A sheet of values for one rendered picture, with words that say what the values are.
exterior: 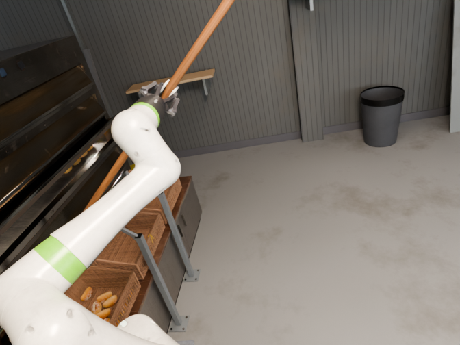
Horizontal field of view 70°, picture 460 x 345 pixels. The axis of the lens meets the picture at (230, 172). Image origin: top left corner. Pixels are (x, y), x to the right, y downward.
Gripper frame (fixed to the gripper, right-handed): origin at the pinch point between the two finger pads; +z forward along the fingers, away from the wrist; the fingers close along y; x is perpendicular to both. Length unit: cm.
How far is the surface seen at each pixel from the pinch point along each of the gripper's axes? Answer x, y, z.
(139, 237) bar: -113, 34, 38
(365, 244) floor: -59, 208, 115
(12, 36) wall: -216, -217, 313
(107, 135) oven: -143, -30, 150
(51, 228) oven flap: -152, -15, 41
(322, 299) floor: -92, 179, 59
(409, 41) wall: 93, 191, 349
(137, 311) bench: -142, 59, 11
